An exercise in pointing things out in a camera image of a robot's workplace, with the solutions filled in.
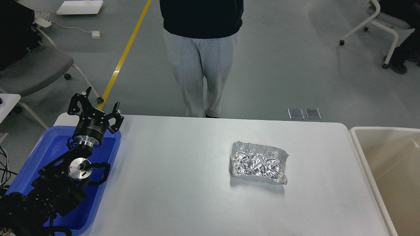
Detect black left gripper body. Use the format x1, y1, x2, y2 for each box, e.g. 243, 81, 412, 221
72, 111, 109, 147

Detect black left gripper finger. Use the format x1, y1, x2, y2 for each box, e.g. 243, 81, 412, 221
67, 87, 93, 116
104, 102, 124, 133

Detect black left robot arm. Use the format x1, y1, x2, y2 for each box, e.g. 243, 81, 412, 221
1, 87, 124, 236

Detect grey office chair left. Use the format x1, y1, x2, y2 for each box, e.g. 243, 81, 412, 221
0, 13, 104, 129

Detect white side table corner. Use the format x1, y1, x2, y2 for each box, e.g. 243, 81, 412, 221
0, 93, 21, 123

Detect white flat box on floor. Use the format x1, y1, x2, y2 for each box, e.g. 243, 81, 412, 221
56, 0, 103, 15

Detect standing person grey trousers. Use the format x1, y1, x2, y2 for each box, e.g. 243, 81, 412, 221
159, 0, 244, 118

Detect crumpled aluminium foil tray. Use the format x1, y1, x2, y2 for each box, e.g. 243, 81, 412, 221
230, 141, 289, 184

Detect left metal floor plate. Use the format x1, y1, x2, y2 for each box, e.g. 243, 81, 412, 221
287, 108, 305, 120

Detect metal floor plate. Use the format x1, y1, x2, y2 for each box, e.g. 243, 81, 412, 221
287, 108, 305, 120
305, 108, 322, 119

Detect right metal floor plate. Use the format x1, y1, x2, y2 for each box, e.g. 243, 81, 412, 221
305, 108, 322, 119

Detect beige plastic bin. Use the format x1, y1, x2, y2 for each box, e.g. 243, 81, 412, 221
349, 127, 420, 236

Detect white office chair right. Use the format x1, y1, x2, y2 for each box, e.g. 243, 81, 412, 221
339, 0, 414, 69

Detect seated person in black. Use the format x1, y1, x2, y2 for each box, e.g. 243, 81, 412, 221
379, 0, 420, 74

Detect white power adapter with cable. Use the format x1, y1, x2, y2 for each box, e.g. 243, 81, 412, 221
51, 22, 103, 39

